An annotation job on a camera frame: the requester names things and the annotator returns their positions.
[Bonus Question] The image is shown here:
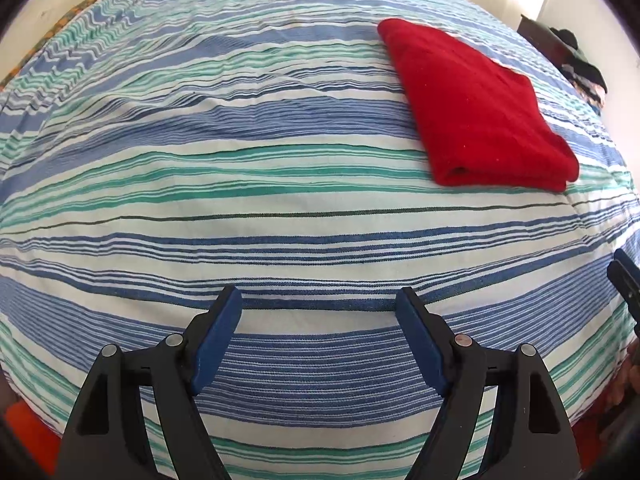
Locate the red knit sweater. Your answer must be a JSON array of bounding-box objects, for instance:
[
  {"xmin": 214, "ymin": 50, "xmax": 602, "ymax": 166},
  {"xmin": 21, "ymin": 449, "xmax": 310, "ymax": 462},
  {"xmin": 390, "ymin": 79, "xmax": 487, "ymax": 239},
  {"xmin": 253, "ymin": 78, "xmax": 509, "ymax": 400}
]
[{"xmin": 378, "ymin": 18, "xmax": 579, "ymax": 193}]

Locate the dark clothes pile on table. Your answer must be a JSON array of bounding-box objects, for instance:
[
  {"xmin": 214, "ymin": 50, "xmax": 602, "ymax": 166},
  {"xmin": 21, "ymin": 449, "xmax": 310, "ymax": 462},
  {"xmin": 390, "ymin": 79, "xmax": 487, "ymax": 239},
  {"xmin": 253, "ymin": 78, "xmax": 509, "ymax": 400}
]
[{"xmin": 550, "ymin": 27, "xmax": 608, "ymax": 115}]

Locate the dark wooden side table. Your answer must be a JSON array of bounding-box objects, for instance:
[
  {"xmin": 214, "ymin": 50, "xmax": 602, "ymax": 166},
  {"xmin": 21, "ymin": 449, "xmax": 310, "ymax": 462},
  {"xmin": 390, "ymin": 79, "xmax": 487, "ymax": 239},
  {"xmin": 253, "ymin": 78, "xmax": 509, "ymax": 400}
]
[{"xmin": 518, "ymin": 14, "xmax": 573, "ymax": 68}]

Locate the blue green striped bedspread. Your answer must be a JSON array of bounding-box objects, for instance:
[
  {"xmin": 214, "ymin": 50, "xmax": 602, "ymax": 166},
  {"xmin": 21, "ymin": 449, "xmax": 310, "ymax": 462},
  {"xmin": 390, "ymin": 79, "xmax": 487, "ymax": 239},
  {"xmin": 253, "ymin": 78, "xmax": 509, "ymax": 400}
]
[{"xmin": 1, "ymin": 0, "xmax": 639, "ymax": 479}]

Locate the orange patterned bed sheet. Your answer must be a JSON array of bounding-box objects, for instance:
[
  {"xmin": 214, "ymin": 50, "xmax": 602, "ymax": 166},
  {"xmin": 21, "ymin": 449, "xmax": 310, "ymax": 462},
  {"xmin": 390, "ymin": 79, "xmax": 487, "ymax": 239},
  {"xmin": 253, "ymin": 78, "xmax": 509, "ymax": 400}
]
[{"xmin": 0, "ymin": 0, "xmax": 116, "ymax": 91}]

